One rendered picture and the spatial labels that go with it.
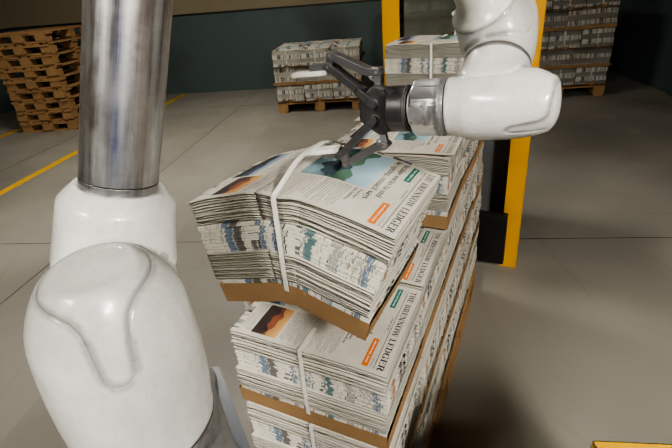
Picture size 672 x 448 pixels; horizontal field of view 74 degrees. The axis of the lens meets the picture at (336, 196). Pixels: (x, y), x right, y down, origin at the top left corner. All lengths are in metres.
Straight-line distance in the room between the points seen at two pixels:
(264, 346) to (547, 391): 1.34
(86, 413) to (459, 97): 0.58
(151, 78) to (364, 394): 0.71
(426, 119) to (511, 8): 0.20
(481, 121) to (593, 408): 1.58
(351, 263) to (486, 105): 0.32
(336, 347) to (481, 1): 0.69
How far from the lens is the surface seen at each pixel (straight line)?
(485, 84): 0.67
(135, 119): 0.61
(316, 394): 1.05
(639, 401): 2.18
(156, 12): 0.60
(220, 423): 0.64
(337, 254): 0.74
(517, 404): 2.01
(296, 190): 0.76
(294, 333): 1.02
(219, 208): 0.85
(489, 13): 0.74
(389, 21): 2.40
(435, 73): 1.83
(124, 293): 0.47
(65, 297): 0.48
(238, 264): 0.88
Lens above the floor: 1.50
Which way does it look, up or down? 25 degrees down
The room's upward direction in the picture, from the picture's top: 5 degrees counter-clockwise
